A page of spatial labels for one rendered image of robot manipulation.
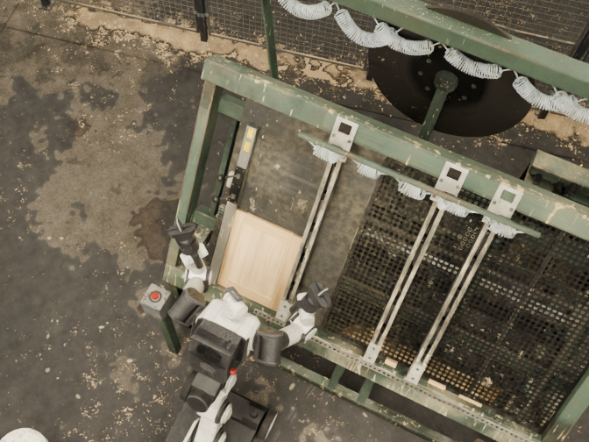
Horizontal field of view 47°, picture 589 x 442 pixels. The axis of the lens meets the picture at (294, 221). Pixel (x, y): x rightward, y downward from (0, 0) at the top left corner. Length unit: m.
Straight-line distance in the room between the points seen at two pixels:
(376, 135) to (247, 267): 1.07
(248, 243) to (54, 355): 1.73
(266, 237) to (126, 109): 2.37
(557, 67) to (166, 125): 3.19
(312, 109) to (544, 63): 0.97
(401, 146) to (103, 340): 2.52
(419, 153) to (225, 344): 1.18
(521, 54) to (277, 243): 1.43
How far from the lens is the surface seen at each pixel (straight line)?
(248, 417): 4.17
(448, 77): 3.23
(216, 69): 3.11
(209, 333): 3.06
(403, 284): 3.28
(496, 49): 3.00
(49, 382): 4.64
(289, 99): 3.00
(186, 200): 3.49
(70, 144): 5.38
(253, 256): 3.51
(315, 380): 4.27
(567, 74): 3.01
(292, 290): 3.45
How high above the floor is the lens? 4.30
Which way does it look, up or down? 62 degrees down
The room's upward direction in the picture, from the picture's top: 5 degrees clockwise
